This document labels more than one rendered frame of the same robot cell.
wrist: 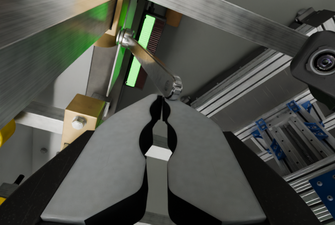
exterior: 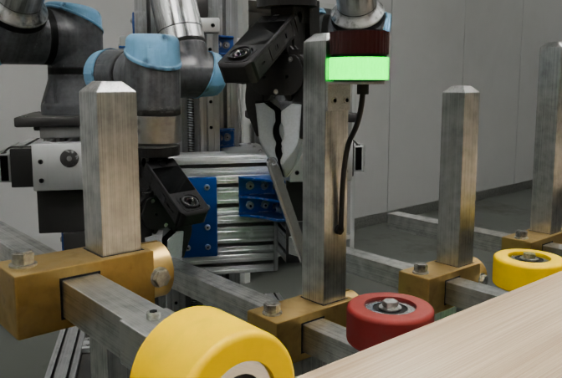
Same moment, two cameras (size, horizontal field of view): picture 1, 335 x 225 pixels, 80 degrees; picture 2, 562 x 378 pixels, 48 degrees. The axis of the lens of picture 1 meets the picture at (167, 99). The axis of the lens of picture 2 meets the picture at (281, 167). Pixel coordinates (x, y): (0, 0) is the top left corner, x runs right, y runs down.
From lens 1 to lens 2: 0.70 m
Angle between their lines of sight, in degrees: 55
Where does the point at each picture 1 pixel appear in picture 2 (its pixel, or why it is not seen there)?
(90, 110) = (406, 283)
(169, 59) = not seen: outside the picture
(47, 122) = (469, 284)
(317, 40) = (186, 211)
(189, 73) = not seen: outside the picture
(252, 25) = (205, 276)
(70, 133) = (443, 269)
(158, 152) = (358, 252)
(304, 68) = (201, 205)
